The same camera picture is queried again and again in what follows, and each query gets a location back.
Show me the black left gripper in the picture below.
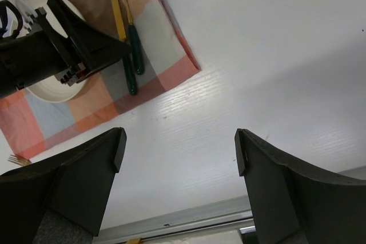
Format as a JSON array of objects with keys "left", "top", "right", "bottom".
[{"left": 1, "top": 0, "right": 131, "bottom": 98}]

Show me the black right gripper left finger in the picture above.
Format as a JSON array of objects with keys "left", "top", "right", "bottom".
[{"left": 1, "top": 127, "right": 127, "bottom": 243}]

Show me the orange blue checkered cloth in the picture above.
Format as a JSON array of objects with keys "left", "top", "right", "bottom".
[{"left": 1, "top": 0, "right": 200, "bottom": 159}]

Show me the cream round plate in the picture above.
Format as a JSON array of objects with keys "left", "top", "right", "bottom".
[{"left": 26, "top": 0, "right": 87, "bottom": 103}]

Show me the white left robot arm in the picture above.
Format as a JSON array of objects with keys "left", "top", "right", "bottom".
[{"left": 1, "top": 0, "right": 131, "bottom": 98}]

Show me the gold spoon green handle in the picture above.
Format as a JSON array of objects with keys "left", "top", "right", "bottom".
[{"left": 123, "top": 0, "right": 145, "bottom": 75}]

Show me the gold fork green handle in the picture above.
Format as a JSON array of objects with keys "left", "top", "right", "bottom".
[{"left": 8, "top": 155, "right": 32, "bottom": 166}]

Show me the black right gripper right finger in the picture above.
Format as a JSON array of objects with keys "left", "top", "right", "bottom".
[{"left": 234, "top": 129, "right": 365, "bottom": 243}]

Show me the aluminium front rail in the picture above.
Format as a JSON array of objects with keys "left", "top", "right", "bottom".
[{"left": 93, "top": 195, "right": 252, "bottom": 243}]

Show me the gold knife green handle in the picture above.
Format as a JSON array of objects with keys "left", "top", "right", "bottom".
[{"left": 111, "top": 0, "right": 138, "bottom": 95}]

